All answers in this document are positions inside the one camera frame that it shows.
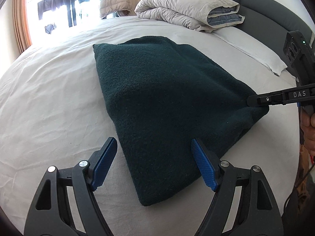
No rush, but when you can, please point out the black cable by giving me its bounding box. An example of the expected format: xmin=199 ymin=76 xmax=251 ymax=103
xmin=282 ymin=163 xmax=315 ymax=217

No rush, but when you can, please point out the black framed window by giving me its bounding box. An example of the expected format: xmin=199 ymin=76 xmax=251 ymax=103
xmin=26 ymin=0 xmax=100 ymax=44

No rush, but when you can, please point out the beige puffer jacket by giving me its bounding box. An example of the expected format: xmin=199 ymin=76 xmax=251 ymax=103
xmin=99 ymin=0 xmax=132 ymax=19

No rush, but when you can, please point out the dark grey upholstered headboard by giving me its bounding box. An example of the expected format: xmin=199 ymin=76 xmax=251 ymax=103
xmin=233 ymin=0 xmax=313 ymax=66

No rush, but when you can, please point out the white bed sheet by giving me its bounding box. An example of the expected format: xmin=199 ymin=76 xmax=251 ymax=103
xmin=1 ymin=17 xmax=295 ymax=235

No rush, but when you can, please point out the beige left curtain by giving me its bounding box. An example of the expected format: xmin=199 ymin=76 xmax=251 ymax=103
xmin=12 ymin=0 xmax=32 ymax=54

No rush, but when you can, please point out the folded beige grey duvet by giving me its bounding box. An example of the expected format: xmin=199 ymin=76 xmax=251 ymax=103
xmin=134 ymin=0 xmax=245 ymax=32

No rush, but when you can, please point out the black camera box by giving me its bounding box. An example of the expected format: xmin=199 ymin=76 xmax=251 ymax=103
xmin=283 ymin=30 xmax=314 ymax=85

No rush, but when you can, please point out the person's right hand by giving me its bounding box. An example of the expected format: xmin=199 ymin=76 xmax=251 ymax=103
xmin=300 ymin=109 xmax=315 ymax=157

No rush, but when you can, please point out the white pillow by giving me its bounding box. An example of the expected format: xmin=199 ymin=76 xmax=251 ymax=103
xmin=212 ymin=27 xmax=287 ymax=76

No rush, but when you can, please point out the dark green knit sweater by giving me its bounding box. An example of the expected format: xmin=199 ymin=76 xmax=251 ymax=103
xmin=93 ymin=36 xmax=269 ymax=206

